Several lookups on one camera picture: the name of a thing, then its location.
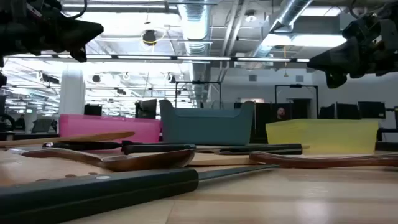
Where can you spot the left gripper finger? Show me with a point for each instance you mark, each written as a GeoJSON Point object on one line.
{"type": "Point", "coordinates": [79, 55]}
{"type": "Point", "coordinates": [81, 34]}

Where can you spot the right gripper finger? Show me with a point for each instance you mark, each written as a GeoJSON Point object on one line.
{"type": "Point", "coordinates": [337, 81]}
{"type": "Point", "coordinates": [342, 59]}

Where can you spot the wooden utensils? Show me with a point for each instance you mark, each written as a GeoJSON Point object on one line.
{"type": "Point", "coordinates": [306, 147]}

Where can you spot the light wooden slotted spatula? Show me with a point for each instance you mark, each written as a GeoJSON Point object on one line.
{"type": "Point", "coordinates": [77, 138]}

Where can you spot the dark wooden spoon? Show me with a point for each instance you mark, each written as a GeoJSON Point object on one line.
{"type": "Point", "coordinates": [311, 161]}
{"type": "Point", "coordinates": [149, 161]}

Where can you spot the black sheathed knife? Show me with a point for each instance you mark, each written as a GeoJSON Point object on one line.
{"type": "Point", "coordinates": [87, 145]}

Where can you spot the long labelled wooden fork spatula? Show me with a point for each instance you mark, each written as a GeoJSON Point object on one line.
{"type": "Point", "coordinates": [37, 169]}

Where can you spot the black computer monitor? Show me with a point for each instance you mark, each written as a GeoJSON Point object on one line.
{"type": "Point", "coordinates": [146, 109]}
{"type": "Point", "coordinates": [92, 109]}
{"type": "Point", "coordinates": [346, 111]}
{"type": "Point", "coordinates": [327, 112]}
{"type": "Point", "coordinates": [371, 109]}

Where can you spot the ceiling light panel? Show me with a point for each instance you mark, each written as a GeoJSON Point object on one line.
{"type": "Point", "coordinates": [311, 40]}

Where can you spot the white building pillar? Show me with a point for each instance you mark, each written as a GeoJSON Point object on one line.
{"type": "Point", "coordinates": [72, 93]}

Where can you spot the yellow plastic bin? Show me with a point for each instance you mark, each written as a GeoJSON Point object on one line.
{"type": "Point", "coordinates": [323, 137]}

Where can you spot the seated person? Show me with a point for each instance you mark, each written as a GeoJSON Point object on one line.
{"type": "Point", "coordinates": [280, 113]}

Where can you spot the pink plastic bin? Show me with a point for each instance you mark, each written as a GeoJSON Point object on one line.
{"type": "Point", "coordinates": [109, 127]}

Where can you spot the black partition panel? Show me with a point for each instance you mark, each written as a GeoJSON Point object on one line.
{"type": "Point", "coordinates": [264, 124]}

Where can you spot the long ceiling light strip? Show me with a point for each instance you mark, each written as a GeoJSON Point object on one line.
{"type": "Point", "coordinates": [202, 58]}

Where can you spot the teal plastic bin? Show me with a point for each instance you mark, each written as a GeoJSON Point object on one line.
{"type": "Point", "coordinates": [205, 127]}

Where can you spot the black metal stand frame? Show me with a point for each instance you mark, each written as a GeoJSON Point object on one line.
{"type": "Point", "coordinates": [295, 86]}

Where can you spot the smooth silver ceiling duct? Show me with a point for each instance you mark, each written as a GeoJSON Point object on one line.
{"type": "Point", "coordinates": [289, 12]}

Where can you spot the corrugated silver ceiling duct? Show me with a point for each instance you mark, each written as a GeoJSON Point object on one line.
{"type": "Point", "coordinates": [194, 25]}

